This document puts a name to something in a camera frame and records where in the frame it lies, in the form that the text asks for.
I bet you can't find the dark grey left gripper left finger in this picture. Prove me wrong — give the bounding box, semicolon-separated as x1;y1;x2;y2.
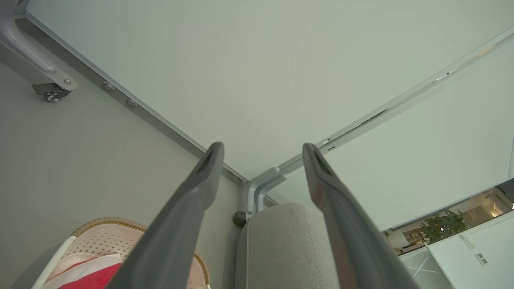
105;141;224;289

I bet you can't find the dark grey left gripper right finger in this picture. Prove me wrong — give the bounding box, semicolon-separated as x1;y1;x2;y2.
302;143;420;289

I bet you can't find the red garment with white band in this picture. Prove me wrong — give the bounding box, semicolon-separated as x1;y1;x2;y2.
42;253;123;289

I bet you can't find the grey fabric sofa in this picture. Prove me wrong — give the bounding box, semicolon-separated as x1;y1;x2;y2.
234;203;342;289

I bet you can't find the cream plastic laundry basket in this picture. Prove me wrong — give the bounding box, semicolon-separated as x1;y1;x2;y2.
31;217;211;289

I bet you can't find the green potted plant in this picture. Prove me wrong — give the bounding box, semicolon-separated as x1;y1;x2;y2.
420;210;469;243

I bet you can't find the grey metal stand leg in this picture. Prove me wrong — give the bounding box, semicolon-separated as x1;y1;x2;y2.
0;16;78;91

